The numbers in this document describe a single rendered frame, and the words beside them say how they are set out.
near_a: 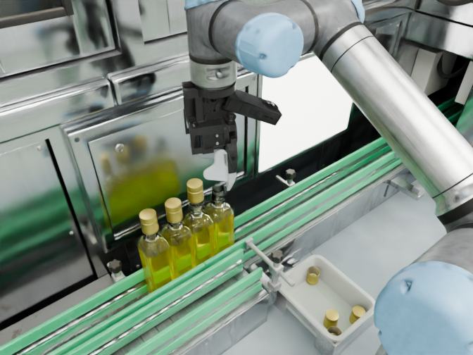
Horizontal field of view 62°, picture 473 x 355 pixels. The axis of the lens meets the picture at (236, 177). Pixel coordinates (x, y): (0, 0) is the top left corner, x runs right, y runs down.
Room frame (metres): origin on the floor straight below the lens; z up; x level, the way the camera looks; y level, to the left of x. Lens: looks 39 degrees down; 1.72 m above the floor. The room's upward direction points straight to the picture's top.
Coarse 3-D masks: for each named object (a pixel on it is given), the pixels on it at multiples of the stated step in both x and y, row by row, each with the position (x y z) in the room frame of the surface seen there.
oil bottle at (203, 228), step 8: (184, 216) 0.65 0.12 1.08; (208, 216) 0.65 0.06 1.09; (192, 224) 0.62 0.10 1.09; (200, 224) 0.62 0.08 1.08; (208, 224) 0.63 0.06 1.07; (192, 232) 0.62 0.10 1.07; (200, 232) 0.62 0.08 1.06; (208, 232) 0.63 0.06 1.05; (200, 240) 0.62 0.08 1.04; (208, 240) 0.63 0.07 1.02; (200, 248) 0.62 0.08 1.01; (208, 248) 0.63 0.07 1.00; (200, 256) 0.62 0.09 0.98; (208, 256) 0.63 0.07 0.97
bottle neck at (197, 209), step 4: (192, 204) 0.63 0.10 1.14; (196, 204) 0.63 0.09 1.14; (200, 204) 0.64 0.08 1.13; (192, 208) 0.63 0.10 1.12; (196, 208) 0.63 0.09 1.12; (200, 208) 0.63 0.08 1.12; (192, 212) 0.64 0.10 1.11; (196, 212) 0.63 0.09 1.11; (200, 212) 0.64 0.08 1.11; (192, 216) 0.64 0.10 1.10; (196, 216) 0.63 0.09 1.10; (200, 216) 0.64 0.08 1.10
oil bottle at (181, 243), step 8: (168, 224) 0.62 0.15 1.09; (184, 224) 0.62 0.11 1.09; (168, 232) 0.60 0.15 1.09; (176, 232) 0.59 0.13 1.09; (184, 232) 0.60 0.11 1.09; (168, 240) 0.59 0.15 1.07; (176, 240) 0.58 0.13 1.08; (184, 240) 0.59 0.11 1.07; (192, 240) 0.60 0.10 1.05; (176, 248) 0.58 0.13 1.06; (184, 248) 0.59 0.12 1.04; (192, 248) 0.60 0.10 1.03; (176, 256) 0.58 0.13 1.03; (184, 256) 0.59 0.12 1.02; (192, 256) 0.60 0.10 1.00; (176, 264) 0.58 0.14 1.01; (184, 264) 0.59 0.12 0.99; (192, 264) 0.60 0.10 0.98; (176, 272) 0.58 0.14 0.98; (184, 272) 0.58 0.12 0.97
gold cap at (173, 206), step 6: (174, 198) 0.63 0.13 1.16; (168, 204) 0.61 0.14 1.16; (174, 204) 0.61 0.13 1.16; (180, 204) 0.61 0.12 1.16; (168, 210) 0.60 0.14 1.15; (174, 210) 0.60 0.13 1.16; (180, 210) 0.60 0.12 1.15; (168, 216) 0.60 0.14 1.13; (174, 216) 0.59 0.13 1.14; (180, 216) 0.60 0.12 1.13; (174, 222) 0.59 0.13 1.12
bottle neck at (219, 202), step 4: (212, 188) 0.68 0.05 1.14; (216, 188) 0.69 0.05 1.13; (220, 188) 0.69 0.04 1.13; (224, 188) 0.68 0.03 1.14; (212, 192) 0.68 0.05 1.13; (216, 192) 0.67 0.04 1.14; (220, 192) 0.67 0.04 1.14; (224, 192) 0.68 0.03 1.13; (212, 196) 0.68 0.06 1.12; (216, 196) 0.67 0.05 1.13; (220, 196) 0.67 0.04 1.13; (224, 196) 0.68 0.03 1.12; (212, 200) 0.68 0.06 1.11; (216, 200) 0.67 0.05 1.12; (220, 200) 0.67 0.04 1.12; (224, 200) 0.68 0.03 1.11; (212, 204) 0.68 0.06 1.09; (216, 204) 0.67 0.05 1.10; (220, 204) 0.67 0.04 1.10; (224, 204) 0.68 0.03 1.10
